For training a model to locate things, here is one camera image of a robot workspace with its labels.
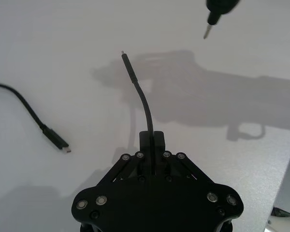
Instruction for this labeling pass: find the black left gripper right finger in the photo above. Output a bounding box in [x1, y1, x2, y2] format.
[154, 130, 210, 185]

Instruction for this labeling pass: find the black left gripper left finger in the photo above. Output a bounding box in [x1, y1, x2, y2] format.
[96, 130, 152, 188]

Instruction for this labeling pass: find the black cable with plug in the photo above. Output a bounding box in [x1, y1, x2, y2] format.
[0, 82, 72, 154]
[120, 50, 157, 177]

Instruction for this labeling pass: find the black plug with silver tip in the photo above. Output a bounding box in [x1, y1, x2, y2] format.
[203, 0, 243, 40]

